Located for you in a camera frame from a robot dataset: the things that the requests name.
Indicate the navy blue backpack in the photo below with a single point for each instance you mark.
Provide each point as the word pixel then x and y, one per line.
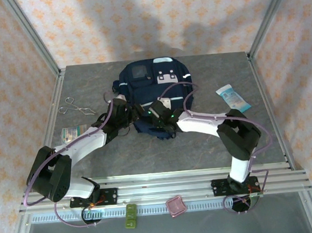
pixel 153 79

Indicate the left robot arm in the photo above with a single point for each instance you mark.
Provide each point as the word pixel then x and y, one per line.
pixel 80 145

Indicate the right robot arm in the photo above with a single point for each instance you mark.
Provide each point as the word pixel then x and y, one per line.
pixel 199 122

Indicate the small green tissue pack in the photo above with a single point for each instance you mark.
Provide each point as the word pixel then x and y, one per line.
pixel 71 134

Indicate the blue white wipes pack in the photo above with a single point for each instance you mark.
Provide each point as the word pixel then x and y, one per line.
pixel 233 98

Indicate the metal scissors clamp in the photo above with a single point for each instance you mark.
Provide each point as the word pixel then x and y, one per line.
pixel 75 108

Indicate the pink square tray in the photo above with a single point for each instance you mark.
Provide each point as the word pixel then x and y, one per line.
pixel 176 206

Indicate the green button box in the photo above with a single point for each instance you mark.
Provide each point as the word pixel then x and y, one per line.
pixel 131 216

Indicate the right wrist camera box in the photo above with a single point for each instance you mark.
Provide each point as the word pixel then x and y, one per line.
pixel 167 103

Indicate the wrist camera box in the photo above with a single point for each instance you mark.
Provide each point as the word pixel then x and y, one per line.
pixel 167 103
pixel 120 97

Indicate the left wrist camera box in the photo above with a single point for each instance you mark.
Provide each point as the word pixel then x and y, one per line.
pixel 120 97

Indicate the left aluminium side rail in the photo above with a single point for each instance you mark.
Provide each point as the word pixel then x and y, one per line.
pixel 50 114

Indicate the aluminium side rail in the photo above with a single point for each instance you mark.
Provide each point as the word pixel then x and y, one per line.
pixel 50 114
pixel 267 91

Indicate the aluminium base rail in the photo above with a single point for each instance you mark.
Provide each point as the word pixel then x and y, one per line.
pixel 161 189

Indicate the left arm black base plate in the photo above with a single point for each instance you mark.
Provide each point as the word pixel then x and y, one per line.
pixel 111 195

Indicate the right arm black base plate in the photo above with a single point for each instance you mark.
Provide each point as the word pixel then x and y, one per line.
pixel 218 187

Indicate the right aluminium side rail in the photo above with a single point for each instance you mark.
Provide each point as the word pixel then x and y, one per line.
pixel 267 91

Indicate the left aluminium frame post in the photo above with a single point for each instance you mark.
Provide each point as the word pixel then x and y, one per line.
pixel 30 34

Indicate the aluminium frame post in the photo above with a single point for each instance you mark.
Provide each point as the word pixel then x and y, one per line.
pixel 30 34
pixel 269 15

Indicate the right aluminium frame post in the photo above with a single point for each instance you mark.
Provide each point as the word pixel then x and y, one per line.
pixel 269 15

